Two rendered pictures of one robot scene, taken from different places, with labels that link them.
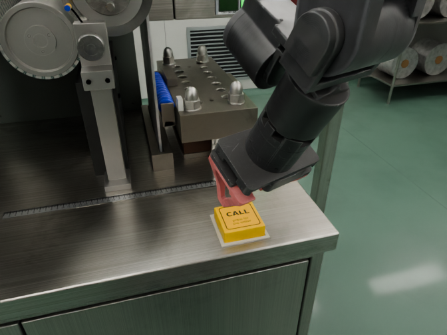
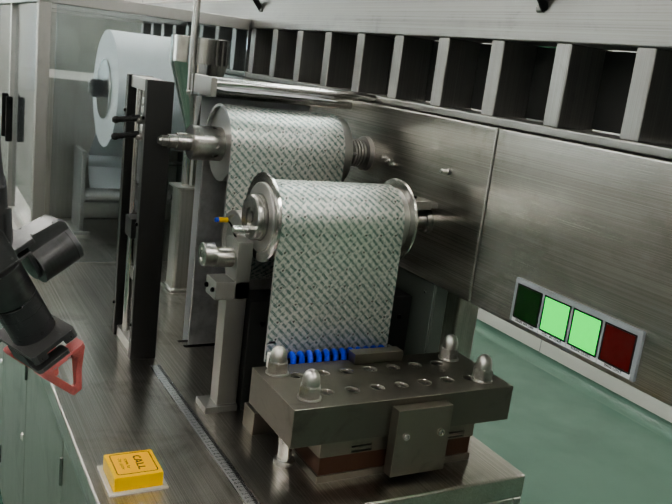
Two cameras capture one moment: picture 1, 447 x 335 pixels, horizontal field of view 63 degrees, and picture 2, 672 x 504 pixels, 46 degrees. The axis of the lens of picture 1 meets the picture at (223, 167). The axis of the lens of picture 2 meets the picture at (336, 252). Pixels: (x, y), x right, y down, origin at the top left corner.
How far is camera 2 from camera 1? 1.19 m
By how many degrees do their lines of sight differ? 71
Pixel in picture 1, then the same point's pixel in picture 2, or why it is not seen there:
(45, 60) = not seen: hidden behind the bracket
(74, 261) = (89, 400)
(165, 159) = (249, 416)
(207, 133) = (262, 406)
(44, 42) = not seen: hidden behind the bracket
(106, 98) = (222, 309)
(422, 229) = not seen: outside the picture
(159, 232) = (125, 433)
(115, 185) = (201, 400)
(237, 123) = (279, 417)
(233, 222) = (121, 458)
